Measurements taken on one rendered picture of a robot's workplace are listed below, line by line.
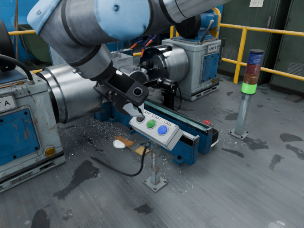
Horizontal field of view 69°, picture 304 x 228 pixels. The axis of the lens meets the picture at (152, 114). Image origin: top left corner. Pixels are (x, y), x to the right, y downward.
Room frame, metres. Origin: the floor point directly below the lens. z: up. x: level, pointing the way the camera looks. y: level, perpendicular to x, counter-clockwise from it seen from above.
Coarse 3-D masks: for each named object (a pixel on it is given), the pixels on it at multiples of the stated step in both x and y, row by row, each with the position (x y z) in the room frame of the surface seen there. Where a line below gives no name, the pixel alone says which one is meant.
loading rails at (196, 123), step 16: (112, 112) 1.11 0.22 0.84; (160, 112) 0.98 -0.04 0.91; (176, 112) 0.95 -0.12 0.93; (128, 128) 0.97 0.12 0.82; (192, 128) 0.84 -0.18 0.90; (208, 128) 0.79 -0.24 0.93; (176, 144) 0.77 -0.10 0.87; (192, 144) 0.71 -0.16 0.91; (208, 144) 0.79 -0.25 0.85; (176, 160) 0.73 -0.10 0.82; (192, 160) 0.72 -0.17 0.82
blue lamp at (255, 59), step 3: (249, 54) 0.95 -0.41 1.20; (252, 54) 0.94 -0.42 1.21; (255, 54) 0.93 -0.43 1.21; (258, 54) 0.92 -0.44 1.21; (261, 54) 0.93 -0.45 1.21; (249, 57) 0.95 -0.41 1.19; (252, 57) 0.93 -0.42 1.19; (255, 57) 0.93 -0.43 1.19; (258, 57) 0.92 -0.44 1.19; (261, 57) 0.93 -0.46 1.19; (249, 60) 0.94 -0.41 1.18; (252, 60) 0.93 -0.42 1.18; (255, 60) 0.93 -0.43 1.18; (258, 60) 0.92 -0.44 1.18; (261, 60) 0.93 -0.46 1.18; (249, 63) 0.94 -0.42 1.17; (252, 63) 0.93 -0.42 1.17; (255, 63) 0.93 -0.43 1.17; (258, 63) 0.92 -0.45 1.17; (261, 63) 0.94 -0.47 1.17
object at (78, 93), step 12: (48, 72) 0.86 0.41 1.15; (60, 72) 0.86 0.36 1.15; (72, 72) 0.88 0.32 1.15; (48, 84) 0.81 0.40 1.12; (60, 84) 0.81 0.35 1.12; (72, 84) 0.84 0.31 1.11; (84, 84) 0.86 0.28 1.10; (60, 96) 0.79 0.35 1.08; (72, 96) 0.81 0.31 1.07; (84, 96) 0.84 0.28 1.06; (96, 96) 0.88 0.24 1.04; (60, 108) 0.78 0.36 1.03; (72, 108) 0.80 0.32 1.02; (84, 108) 0.84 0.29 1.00; (96, 108) 0.89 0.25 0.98; (60, 120) 0.80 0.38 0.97; (72, 120) 0.84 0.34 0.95
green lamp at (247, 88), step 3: (243, 84) 0.95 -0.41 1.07; (246, 84) 0.94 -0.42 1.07; (243, 87) 0.95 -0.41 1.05; (246, 87) 0.93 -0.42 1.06; (249, 87) 0.93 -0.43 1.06; (252, 87) 0.92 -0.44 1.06; (255, 87) 0.93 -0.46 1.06; (243, 90) 0.94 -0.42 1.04; (246, 90) 0.93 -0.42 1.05; (249, 90) 0.93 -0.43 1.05; (252, 90) 0.92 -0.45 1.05; (255, 90) 0.94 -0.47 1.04; (249, 93) 0.93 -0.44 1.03; (252, 93) 0.93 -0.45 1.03
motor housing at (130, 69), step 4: (128, 64) 1.13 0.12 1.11; (120, 68) 1.09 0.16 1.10; (124, 68) 1.08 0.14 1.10; (128, 68) 1.07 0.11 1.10; (132, 68) 1.07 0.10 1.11; (136, 68) 1.07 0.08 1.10; (140, 68) 1.09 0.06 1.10; (124, 72) 1.07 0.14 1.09; (128, 72) 1.05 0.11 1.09; (132, 72) 1.05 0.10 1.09; (136, 72) 1.16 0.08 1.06; (140, 72) 1.11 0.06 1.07; (132, 76) 1.20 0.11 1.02; (136, 76) 1.18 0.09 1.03; (140, 76) 1.15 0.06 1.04; (144, 76) 1.12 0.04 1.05; (136, 80) 1.18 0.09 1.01; (140, 80) 1.15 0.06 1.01; (144, 80) 1.13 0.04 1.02; (148, 80) 1.13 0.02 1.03; (148, 88) 1.13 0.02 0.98
